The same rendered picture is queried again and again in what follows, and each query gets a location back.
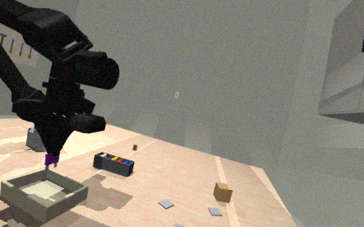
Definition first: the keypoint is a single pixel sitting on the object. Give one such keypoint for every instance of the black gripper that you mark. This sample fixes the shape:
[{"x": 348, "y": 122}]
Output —
[{"x": 60, "y": 100}]

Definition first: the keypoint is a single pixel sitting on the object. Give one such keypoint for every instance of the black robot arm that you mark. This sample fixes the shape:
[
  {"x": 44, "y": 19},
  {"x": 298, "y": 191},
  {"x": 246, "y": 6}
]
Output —
[{"x": 48, "y": 31}]

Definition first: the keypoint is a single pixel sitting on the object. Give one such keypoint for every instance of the brown cube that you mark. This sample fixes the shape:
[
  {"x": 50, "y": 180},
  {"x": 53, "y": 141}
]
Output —
[{"x": 222, "y": 192}]

